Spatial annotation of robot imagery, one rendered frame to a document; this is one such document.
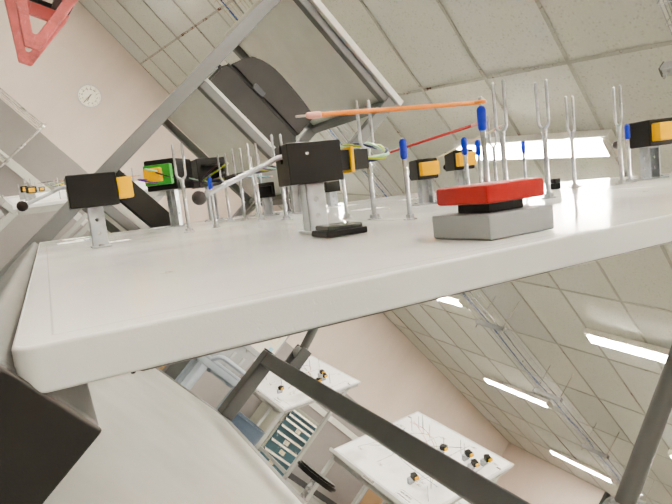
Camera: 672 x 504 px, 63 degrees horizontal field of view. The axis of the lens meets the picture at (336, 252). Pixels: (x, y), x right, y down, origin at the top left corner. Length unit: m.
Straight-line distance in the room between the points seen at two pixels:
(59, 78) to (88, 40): 0.63
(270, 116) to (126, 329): 1.46
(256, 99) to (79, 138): 6.49
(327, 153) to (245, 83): 1.12
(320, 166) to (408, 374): 10.63
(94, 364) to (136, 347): 0.02
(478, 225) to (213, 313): 0.19
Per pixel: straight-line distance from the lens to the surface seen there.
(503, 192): 0.36
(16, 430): 0.23
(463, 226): 0.36
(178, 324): 0.23
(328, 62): 1.86
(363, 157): 0.57
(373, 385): 10.66
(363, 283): 0.26
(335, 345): 9.90
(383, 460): 5.09
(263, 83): 1.68
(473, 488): 0.83
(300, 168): 0.54
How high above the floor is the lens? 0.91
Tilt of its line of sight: 16 degrees up
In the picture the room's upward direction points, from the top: 37 degrees clockwise
